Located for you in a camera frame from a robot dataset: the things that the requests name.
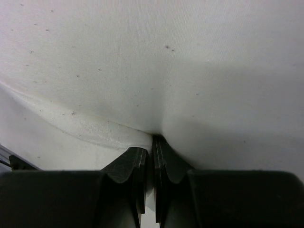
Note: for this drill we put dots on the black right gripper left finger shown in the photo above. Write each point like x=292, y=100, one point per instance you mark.
x=113, y=197

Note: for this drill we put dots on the aluminium front rail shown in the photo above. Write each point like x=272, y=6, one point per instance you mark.
x=10, y=161

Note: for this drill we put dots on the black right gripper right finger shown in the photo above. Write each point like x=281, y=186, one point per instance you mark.
x=186, y=197

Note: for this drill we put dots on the white pillow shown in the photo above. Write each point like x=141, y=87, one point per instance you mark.
x=221, y=80

